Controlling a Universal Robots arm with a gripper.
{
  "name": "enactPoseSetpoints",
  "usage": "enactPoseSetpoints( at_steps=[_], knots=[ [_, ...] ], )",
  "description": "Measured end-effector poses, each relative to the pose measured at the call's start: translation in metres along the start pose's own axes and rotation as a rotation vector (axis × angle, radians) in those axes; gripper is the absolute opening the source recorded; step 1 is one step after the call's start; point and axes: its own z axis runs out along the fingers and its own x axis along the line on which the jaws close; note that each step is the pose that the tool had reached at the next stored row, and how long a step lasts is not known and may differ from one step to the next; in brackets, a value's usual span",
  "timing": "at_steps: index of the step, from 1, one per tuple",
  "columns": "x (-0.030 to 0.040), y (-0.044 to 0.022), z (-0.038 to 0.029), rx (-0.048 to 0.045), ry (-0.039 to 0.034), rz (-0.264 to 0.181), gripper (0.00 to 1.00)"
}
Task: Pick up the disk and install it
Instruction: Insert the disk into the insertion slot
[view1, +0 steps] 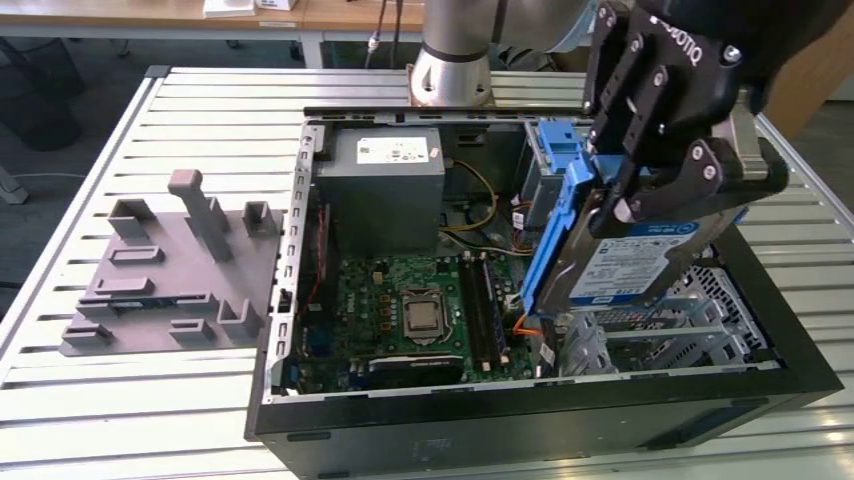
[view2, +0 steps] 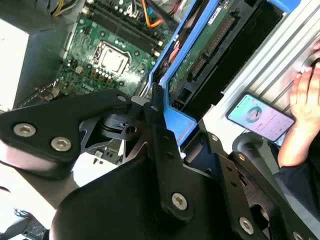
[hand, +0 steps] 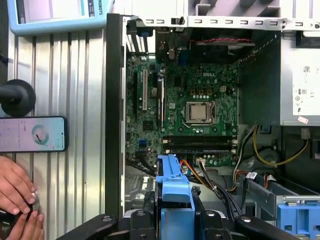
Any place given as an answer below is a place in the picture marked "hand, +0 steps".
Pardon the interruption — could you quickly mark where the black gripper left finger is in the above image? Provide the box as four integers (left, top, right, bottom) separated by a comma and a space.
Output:
56, 191, 159, 240

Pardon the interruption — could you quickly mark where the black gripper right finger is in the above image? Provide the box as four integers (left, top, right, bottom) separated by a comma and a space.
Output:
191, 186, 301, 240

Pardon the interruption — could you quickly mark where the hard disk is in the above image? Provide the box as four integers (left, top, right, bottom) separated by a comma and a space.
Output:
154, 154, 196, 240

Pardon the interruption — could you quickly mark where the person's right hand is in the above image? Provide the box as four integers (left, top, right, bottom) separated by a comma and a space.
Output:
6, 211, 45, 240

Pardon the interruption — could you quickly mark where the person's left hand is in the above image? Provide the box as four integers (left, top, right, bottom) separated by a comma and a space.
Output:
0, 154, 37, 215

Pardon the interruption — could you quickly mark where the grey optical drive cage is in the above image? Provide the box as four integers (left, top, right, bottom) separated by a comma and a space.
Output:
239, 174, 320, 240

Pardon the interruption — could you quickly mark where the blue drive bay latch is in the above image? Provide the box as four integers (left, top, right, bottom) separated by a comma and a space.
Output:
276, 204, 320, 240

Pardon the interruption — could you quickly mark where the CPU socket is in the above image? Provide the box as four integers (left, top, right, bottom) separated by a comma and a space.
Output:
181, 100, 217, 127

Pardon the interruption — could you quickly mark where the silver CPU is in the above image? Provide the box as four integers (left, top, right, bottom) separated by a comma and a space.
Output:
189, 103, 210, 123

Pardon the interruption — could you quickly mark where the black PC case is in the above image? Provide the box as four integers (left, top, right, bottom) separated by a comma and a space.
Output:
104, 12, 320, 240

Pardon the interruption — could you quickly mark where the white expansion slot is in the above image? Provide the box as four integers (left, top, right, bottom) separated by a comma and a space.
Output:
142, 69, 148, 111

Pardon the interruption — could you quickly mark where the green motherboard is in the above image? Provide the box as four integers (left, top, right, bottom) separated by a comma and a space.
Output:
124, 53, 240, 168

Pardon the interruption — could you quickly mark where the black smartphone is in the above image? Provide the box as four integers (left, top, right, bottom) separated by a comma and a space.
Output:
0, 116, 69, 153

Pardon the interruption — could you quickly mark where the grey power supply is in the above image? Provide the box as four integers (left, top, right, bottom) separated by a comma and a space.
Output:
279, 31, 320, 127

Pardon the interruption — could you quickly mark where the pale blue teach pendant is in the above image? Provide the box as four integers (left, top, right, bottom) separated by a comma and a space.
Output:
6, 0, 116, 36

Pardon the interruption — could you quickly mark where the black wire bundle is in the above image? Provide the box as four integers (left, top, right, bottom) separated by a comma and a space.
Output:
199, 162, 245, 218

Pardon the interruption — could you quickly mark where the orange wire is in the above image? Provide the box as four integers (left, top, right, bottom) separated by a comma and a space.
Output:
179, 159, 201, 186

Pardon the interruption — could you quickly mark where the yellow wire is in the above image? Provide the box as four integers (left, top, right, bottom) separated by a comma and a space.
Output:
252, 124, 311, 168

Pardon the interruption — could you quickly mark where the black round mount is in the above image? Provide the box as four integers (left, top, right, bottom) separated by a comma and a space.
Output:
0, 79, 37, 118

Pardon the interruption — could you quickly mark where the red black twisted wire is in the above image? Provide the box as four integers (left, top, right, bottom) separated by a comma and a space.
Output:
189, 34, 282, 63

